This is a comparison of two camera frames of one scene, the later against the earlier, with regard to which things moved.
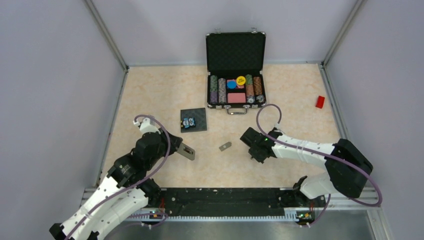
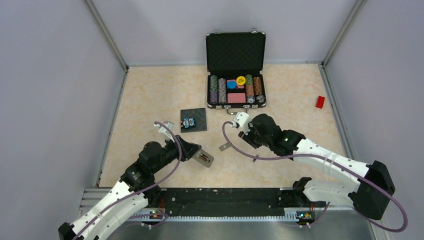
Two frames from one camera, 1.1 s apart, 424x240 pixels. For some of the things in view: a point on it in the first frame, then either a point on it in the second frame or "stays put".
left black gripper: [174, 143] to [188, 149]
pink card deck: [236, 97] stays put
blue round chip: [231, 84] stays put
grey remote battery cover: [225, 146] stays put
